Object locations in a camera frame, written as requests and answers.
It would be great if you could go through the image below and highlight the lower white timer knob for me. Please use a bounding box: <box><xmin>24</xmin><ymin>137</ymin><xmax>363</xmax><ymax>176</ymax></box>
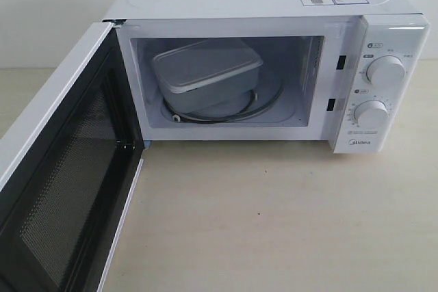
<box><xmin>353</xmin><ymin>100</ymin><xmax>389</xmax><ymax>129</ymax></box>

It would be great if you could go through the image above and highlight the white microwave door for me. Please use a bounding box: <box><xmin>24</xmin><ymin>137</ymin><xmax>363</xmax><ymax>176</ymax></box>
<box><xmin>1</xmin><ymin>21</ymin><xmax>144</xmax><ymax>291</ymax></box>

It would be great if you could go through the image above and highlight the upper white control knob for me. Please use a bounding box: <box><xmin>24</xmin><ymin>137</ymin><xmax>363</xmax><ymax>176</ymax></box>
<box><xmin>366</xmin><ymin>55</ymin><xmax>406</xmax><ymax>88</ymax></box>

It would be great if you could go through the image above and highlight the glass turntable plate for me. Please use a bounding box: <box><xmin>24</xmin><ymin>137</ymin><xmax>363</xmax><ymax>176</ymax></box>
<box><xmin>160</xmin><ymin>72</ymin><xmax>285</xmax><ymax>124</ymax></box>

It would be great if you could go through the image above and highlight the white lidded plastic container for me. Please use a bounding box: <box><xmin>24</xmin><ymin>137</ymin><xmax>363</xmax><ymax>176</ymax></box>
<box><xmin>151</xmin><ymin>38</ymin><xmax>263</xmax><ymax>114</ymax></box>

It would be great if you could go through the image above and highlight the white Midea microwave oven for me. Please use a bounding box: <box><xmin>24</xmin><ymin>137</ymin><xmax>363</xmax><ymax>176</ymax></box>
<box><xmin>103</xmin><ymin>0</ymin><xmax>430</xmax><ymax>154</ymax></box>

